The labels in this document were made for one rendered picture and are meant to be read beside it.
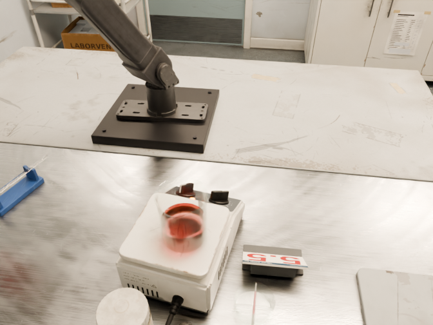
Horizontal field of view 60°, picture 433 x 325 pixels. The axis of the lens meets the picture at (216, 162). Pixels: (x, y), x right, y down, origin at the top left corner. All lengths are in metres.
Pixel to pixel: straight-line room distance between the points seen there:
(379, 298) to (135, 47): 0.57
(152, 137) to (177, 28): 2.86
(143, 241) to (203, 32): 3.15
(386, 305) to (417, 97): 0.63
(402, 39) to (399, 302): 2.58
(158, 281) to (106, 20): 0.43
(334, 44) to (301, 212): 2.38
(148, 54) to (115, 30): 0.08
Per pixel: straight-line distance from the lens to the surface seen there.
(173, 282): 0.49
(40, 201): 0.74
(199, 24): 3.55
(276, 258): 0.57
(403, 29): 3.02
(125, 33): 0.72
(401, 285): 0.61
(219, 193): 0.59
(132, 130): 0.82
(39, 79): 1.15
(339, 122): 0.91
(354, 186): 0.74
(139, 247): 0.50
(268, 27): 3.51
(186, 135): 0.79
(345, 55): 3.01
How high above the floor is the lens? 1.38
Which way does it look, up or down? 40 degrees down
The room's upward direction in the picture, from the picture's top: straight up
